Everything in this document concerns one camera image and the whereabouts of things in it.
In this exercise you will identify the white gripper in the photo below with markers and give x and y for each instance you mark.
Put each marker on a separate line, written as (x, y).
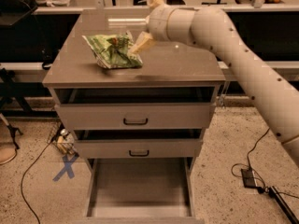
(158, 23)

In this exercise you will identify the green jalapeno chip bag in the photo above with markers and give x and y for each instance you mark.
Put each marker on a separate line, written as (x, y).
(112, 51)

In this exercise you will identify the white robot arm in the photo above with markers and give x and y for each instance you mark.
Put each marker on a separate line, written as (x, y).
(211, 28)

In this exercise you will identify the top grey drawer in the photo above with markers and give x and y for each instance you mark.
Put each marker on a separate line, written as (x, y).
(135, 108)

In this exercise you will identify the grey drawer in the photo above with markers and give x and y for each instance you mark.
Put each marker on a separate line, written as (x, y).
(139, 143)
(135, 108)
(140, 191)

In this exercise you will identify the grey drawer cabinet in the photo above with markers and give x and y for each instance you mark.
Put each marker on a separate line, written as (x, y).
(165, 65)

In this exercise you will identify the middle grey drawer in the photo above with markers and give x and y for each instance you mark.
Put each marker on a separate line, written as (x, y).
(139, 143)

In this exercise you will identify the bottom grey drawer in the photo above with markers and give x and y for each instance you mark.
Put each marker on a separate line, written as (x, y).
(140, 191)

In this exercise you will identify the black chair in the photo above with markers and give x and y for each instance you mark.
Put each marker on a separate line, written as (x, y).
(13, 11)

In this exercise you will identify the black tripod stand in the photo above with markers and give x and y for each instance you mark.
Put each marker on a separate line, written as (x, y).
(13, 101)

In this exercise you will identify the blue tape cross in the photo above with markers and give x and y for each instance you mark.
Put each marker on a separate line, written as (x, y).
(67, 169)

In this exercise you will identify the black power adapter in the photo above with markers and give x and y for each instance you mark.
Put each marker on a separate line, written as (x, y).
(248, 179)

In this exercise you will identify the black power strip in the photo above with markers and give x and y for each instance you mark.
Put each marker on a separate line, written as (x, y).
(273, 193)

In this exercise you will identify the wire basket with bottles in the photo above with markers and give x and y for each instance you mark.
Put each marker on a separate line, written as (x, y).
(62, 139)

